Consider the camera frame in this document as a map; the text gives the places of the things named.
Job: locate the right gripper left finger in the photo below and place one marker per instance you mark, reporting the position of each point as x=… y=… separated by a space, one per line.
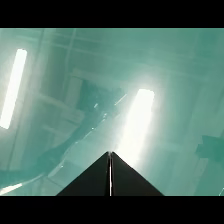
x=91 y=181

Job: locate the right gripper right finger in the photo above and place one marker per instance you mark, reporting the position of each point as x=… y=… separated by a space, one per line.
x=130 y=181

